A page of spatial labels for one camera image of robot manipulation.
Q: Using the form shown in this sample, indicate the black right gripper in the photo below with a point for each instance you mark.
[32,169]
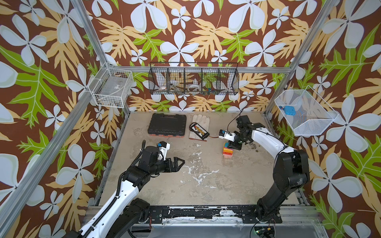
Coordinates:
[235,144]

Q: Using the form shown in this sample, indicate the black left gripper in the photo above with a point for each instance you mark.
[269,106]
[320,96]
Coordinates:
[176,168]

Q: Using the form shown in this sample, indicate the orange cylinder wood block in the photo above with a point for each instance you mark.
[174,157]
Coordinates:
[227,150]

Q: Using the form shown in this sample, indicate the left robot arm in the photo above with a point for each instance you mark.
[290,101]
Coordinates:
[123,209]

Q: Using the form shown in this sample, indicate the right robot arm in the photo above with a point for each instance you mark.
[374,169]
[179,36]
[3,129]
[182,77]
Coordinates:
[291,167]

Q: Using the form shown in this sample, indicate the black plastic tool case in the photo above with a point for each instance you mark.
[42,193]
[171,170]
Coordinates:
[167,125]

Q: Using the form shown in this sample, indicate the white work glove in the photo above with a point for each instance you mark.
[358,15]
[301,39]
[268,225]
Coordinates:
[203,123]

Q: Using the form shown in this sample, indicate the blue object in basket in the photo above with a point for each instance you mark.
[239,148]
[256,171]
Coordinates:
[288,110]

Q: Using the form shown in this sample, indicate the white tape roll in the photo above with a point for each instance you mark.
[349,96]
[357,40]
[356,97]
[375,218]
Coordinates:
[193,88]

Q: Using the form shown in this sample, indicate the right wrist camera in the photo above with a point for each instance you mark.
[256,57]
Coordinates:
[227,135]

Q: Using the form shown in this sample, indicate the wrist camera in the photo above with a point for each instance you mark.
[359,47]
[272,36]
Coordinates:
[163,149]
[227,135]

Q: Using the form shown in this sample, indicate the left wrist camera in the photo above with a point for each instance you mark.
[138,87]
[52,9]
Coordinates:
[163,149]

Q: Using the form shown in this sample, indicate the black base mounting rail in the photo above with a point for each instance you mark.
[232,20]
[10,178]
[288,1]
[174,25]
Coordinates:
[156,214]

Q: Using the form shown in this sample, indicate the black wire basket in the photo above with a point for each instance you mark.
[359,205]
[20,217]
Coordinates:
[214,78]

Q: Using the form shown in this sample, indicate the white wire basket right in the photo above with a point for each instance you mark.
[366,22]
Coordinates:
[313,113]

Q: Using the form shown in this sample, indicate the white wire basket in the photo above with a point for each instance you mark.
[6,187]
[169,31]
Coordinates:
[313,113]
[111,86]

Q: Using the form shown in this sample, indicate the aluminium frame rail right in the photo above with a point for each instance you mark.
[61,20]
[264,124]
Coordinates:
[299,193]

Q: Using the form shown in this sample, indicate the aluminium frame rail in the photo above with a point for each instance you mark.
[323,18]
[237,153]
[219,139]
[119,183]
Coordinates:
[299,193]
[18,199]

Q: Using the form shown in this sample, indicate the white wire basket left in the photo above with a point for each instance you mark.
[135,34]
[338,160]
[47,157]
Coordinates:
[111,86]

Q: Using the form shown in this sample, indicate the aluminium frame rail left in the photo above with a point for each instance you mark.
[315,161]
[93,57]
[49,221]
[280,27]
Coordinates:
[18,199]

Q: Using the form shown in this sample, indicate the aluminium frame post right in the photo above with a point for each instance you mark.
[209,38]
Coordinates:
[312,33]

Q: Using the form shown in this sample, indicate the aluminium frame post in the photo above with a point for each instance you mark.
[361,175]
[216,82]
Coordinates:
[312,33]
[93,39]

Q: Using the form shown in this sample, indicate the aluminium frame post left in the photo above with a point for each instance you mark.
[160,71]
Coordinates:
[93,39]

